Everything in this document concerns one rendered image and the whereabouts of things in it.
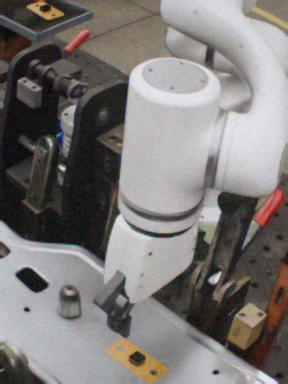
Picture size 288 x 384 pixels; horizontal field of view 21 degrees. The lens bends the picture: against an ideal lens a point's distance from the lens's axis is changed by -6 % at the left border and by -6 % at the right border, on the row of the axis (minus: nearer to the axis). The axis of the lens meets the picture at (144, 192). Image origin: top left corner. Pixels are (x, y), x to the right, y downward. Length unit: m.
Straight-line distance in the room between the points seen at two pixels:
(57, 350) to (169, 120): 0.43
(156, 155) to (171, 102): 0.06
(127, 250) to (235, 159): 0.16
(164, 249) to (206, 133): 0.15
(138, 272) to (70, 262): 0.33
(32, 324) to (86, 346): 0.08
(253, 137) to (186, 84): 0.08
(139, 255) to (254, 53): 0.24
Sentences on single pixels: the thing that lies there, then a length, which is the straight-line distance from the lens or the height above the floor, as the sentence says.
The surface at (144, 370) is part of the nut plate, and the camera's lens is 1.02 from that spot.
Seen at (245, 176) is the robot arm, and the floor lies 1.37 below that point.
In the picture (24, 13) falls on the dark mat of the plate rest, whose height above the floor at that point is 1.16.
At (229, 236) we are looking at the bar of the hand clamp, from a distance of 1.02.
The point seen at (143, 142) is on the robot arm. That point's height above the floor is 1.38.
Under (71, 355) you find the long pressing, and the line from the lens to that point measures 1.03.
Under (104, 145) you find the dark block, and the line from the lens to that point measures 1.16.
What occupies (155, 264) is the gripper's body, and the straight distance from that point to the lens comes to 0.84.
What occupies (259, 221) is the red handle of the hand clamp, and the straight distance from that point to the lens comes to 1.07.
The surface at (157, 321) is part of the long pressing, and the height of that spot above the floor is 1.00.
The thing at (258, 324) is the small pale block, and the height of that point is 1.06.
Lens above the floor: 1.83
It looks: 41 degrees down
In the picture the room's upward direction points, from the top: 7 degrees clockwise
